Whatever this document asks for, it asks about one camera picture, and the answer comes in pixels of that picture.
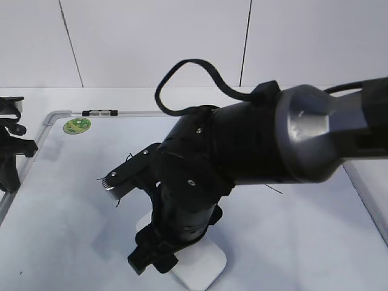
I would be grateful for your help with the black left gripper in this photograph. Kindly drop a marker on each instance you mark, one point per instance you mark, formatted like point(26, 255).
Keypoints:
point(11, 147)

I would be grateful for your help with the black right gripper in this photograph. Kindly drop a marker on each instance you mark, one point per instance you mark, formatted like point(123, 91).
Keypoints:
point(181, 216)

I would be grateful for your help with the white rectangular board eraser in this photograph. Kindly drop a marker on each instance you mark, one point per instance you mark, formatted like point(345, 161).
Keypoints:
point(199, 265)

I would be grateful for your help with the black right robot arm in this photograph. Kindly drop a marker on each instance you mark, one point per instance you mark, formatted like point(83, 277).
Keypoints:
point(292, 136)

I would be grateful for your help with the round green magnet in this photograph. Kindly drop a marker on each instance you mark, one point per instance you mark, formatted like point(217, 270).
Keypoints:
point(77, 126)

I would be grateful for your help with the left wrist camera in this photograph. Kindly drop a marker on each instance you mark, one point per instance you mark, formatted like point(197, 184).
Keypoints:
point(11, 105)

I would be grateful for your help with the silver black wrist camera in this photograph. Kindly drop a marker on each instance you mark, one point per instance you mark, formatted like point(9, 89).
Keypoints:
point(127, 175)

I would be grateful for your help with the white board with grey frame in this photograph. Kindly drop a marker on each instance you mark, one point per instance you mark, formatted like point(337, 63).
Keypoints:
point(64, 232)

